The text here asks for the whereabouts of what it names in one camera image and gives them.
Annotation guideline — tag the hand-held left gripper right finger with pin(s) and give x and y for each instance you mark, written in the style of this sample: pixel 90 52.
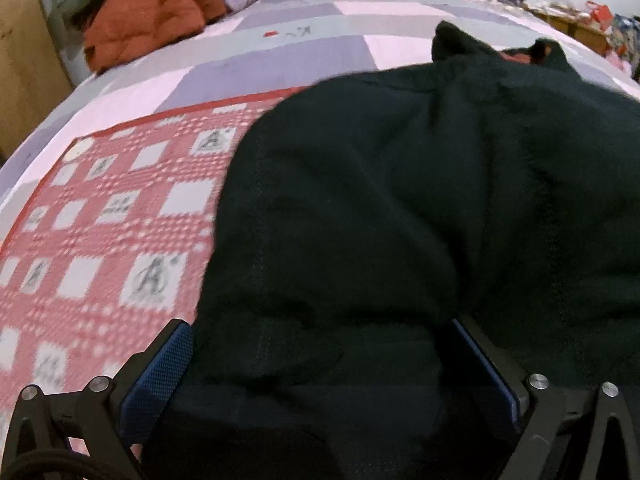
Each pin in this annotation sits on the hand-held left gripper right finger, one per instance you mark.
pixel 487 370

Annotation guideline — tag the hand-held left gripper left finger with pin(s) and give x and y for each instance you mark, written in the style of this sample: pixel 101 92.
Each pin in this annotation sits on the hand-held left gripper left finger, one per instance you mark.
pixel 160 380

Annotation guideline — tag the dark navy padded jacket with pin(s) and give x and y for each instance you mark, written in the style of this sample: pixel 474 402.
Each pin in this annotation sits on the dark navy padded jacket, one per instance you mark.
pixel 400 185

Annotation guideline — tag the pile of colourful clothes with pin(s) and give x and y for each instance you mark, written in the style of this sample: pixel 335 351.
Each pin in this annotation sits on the pile of colourful clothes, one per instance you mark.
pixel 627 42

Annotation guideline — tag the red checked blanket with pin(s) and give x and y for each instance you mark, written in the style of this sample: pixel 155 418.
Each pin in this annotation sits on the red checked blanket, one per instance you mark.
pixel 100 220

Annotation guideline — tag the wooden nightstand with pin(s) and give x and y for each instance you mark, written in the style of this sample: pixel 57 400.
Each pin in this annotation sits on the wooden nightstand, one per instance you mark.
pixel 582 35

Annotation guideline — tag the wooden wardrobe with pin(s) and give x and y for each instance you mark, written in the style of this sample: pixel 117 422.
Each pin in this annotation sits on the wooden wardrobe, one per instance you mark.
pixel 25 50

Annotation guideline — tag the orange padded jacket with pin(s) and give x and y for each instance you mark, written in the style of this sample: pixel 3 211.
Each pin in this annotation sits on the orange padded jacket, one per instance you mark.
pixel 145 15

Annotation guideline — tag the bed with patchwork sheet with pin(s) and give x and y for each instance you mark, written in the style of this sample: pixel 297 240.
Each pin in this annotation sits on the bed with patchwork sheet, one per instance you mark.
pixel 300 35

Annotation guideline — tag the red bag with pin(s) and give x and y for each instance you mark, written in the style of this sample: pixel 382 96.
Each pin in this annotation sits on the red bag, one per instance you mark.
pixel 598 14

